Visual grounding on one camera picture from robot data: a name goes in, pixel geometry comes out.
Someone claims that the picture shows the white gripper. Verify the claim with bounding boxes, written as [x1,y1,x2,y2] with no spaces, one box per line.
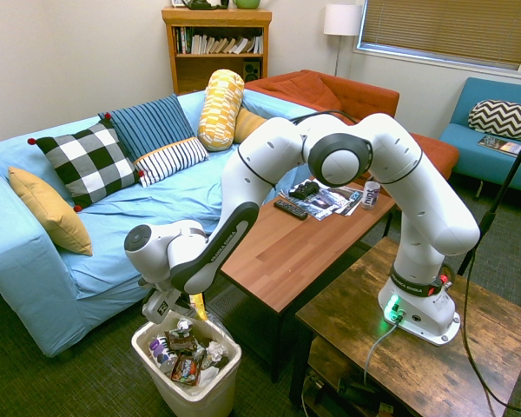
[140,284,196,326]

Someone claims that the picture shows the yellow chip bag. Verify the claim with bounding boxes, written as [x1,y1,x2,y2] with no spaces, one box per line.
[189,291,210,323]

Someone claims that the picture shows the colourful crumpled snack bag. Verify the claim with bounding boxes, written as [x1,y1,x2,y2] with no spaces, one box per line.
[169,353,201,387]

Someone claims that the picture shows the white plastic trash bin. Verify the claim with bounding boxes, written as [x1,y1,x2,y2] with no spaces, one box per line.
[130,308,243,417]

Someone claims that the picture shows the brown candy wrapper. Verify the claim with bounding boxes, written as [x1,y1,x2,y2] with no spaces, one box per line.
[164,330,200,354]

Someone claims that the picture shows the floor vent grille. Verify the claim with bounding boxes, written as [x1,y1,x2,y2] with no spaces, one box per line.
[216,286,249,316]

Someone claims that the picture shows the crumpled white paper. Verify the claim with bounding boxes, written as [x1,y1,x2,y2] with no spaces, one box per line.
[205,340,226,362]

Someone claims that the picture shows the purple label plastic bottle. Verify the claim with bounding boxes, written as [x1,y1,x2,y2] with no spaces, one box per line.
[148,335,178,375]

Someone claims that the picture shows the light blue sofa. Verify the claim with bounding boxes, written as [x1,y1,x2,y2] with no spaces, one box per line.
[0,88,319,360]

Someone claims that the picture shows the reddish wooden coffee table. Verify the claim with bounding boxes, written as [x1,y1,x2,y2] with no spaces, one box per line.
[220,179,397,384]

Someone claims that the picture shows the black TV remote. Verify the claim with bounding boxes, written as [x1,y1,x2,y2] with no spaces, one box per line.
[273,198,310,222]

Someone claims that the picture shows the plain mustard yellow pillow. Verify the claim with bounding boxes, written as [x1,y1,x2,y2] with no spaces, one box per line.
[7,165,94,257]
[233,107,268,145]

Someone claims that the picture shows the black game controller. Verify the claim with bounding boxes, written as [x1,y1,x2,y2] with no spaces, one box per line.
[287,181,321,202]

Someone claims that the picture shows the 425 Business magazine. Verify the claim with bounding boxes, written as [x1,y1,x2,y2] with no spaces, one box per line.
[305,189,353,220]

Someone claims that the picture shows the black white checkered pillow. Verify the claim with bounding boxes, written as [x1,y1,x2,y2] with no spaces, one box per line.
[26,113,146,214]

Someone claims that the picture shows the dark photo cover magazine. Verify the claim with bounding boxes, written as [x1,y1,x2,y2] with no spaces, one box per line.
[281,177,333,206]

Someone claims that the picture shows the blue striped pillow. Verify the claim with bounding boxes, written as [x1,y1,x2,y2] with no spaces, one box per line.
[97,93,211,189]

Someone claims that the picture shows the black power strip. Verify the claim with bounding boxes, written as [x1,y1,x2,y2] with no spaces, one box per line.
[302,368,397,417]

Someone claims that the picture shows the white title magazine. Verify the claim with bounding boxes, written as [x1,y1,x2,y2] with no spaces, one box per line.
[335,186,367,217]

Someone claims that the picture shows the yellow white patterned bolster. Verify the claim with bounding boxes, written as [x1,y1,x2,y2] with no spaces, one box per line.
[196,69,246,153]

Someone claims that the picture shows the wooden bookshelf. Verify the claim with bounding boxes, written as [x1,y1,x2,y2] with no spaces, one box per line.
[161,5,274,96]

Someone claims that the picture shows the rustic dark wooden table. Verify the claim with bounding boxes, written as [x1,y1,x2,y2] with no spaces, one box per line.
[287,235,521,417]

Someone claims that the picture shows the small black speaker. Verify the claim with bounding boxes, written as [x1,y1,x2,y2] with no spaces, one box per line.
[242,60,262,82]

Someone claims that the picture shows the row of paperback books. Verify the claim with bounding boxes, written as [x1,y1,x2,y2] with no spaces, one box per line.
[174,26,264,56]

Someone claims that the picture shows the orange tufted sofa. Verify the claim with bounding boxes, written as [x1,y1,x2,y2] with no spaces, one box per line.
[243,69,461,182]

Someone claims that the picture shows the black and white ornament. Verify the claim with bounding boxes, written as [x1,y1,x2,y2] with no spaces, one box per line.
[183,0,231,11]

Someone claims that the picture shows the white shade floor lamp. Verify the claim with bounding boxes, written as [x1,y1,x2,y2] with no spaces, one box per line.
[322,3,364,79]

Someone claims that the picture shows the teal armchair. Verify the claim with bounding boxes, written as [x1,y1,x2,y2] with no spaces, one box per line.
[439,76,521,202]

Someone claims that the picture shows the dark magazine with yellow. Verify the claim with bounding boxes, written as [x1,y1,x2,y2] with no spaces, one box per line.
[476,134,521,158]

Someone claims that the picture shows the black white zigzag pillow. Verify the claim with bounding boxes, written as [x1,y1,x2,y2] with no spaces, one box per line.
[467,98,521,145]

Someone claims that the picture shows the wooden window blinds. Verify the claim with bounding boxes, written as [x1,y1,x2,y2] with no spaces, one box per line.
[357,0,521,71]

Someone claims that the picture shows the grey base cable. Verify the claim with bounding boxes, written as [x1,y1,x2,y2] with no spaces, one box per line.
[363,322,400,386]

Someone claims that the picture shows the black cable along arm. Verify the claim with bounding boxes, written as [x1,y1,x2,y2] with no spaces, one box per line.
[287,109,364,129]

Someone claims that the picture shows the black power cable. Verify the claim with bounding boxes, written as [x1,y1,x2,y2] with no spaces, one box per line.
[459,249,521,416]

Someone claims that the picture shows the black camera stand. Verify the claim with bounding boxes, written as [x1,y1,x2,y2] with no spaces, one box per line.
[456,122,521,276]

